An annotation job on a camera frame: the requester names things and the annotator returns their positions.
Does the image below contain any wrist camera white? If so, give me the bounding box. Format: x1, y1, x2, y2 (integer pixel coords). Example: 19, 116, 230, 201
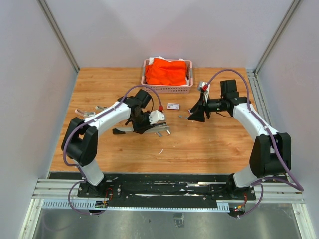
149, 110, 165, 124
197, 81, 210, 101

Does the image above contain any white paper in basket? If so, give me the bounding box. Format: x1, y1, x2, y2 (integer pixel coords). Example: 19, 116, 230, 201
148, 56, 185, 65

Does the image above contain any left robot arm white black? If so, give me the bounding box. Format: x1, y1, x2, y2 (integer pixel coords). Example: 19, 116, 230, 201
61, 90, 152, 197

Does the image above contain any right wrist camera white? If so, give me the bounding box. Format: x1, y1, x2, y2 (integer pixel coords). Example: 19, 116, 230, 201
197, 81, 210, 101

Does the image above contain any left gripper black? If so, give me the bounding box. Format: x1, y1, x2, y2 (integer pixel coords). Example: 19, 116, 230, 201
132, 110, 155, 134

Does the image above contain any grey slotted cable duct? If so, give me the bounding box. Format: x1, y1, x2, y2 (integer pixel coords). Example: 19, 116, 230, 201
42, 198, 230, 213

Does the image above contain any pink plastic basket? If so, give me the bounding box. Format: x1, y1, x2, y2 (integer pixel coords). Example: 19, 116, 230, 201
141, 59, 193, 94

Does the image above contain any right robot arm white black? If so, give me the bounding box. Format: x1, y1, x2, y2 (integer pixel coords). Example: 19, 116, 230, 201
187, 80, 291, 199

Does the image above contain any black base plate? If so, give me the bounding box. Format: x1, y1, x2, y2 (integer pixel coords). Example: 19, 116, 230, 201
77, 173, 256, 204

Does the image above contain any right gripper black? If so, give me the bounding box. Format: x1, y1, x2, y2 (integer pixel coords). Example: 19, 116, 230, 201
188, 92, 226, 122

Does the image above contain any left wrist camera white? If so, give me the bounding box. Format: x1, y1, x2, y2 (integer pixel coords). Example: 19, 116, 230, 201
149, 110, 165, 124

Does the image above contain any orange cloth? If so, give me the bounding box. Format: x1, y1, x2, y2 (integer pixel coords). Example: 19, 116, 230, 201
145, 59, 187, 86

